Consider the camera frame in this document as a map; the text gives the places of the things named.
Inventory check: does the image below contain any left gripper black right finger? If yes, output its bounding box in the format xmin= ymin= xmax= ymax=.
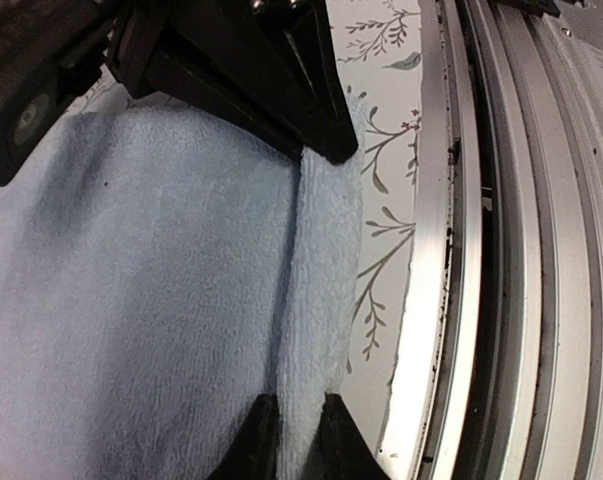
xmin=319 ymin=393 xmax=389 ymax=480

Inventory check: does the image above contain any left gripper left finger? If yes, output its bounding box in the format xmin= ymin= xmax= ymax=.
xmin=215 ymin=394 xmax=280 ymax=480

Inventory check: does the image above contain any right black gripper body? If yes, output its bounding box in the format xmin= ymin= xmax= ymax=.
xmin=106 ymin=1 xmax=191 ymax=100

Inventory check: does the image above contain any front aluminium rail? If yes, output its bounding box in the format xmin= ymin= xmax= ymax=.
xmin=377 ymin=1 xmax=603 ymax=479

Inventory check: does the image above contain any floral tablecloth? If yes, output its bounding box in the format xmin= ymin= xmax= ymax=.
xmin=330 ymin=0 xmax=425 ymax=411

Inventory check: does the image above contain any light blue towel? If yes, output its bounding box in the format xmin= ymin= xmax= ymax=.
xmin=0 ymin=108 xmax=364 ymax=479

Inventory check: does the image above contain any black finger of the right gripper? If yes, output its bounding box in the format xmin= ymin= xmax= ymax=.
xmin=145 ymin=1 xmax=358 ymax=164

